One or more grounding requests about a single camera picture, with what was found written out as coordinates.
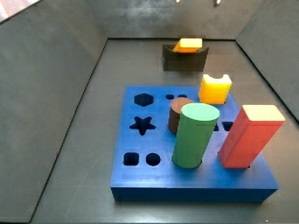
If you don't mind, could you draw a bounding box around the yellow notched block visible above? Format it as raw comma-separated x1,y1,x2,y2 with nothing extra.
199,74,232,104

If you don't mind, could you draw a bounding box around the blue shape sorter board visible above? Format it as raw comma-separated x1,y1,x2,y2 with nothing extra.
109,86,279,202

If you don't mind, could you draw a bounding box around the green cylinder peg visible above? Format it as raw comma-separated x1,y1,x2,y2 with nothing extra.
172,102,220,169

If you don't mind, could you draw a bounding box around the brown cylinder peg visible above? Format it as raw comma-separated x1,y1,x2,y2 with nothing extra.
168,97,192,134

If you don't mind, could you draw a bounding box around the red rectangular peg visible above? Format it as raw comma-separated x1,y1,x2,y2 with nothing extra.
219,105,286,169

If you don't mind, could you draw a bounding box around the black curved stand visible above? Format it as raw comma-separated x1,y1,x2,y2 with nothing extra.
163,45,209,72

